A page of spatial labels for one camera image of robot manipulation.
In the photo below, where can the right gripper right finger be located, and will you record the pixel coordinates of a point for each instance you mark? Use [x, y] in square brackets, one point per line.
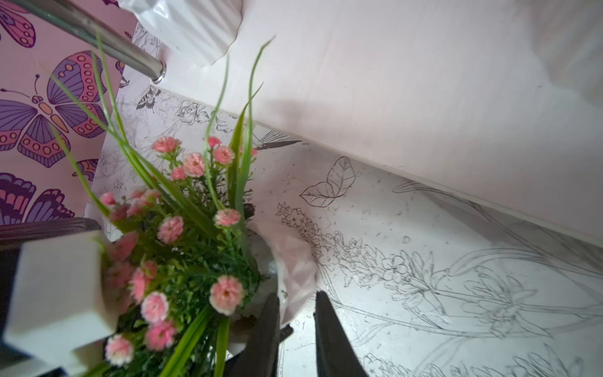
[335, 355]

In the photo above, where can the white two-tier rack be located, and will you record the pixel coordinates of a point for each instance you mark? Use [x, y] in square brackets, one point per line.
[499, 102]

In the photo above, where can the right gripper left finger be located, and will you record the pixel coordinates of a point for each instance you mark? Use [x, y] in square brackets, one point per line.
[259, 356]

